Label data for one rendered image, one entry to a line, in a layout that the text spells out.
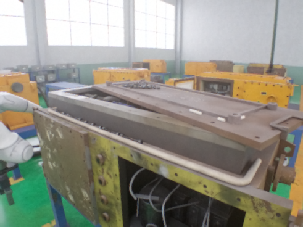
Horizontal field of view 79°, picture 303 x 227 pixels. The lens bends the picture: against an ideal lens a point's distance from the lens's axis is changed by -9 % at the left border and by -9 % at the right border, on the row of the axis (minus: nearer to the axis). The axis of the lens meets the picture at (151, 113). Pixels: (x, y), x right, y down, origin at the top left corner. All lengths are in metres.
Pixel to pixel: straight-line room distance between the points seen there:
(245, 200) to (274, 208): 0.07
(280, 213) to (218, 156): 0.22
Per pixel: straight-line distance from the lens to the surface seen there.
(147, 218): 1.03
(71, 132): 1.07
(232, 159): 0.64
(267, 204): 0.59
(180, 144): 0.71
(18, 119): 3.33
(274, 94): 3.24
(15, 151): 1.00
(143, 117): 0.78
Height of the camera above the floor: 1.57
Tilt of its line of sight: 16 degrees down
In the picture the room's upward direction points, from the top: straight up
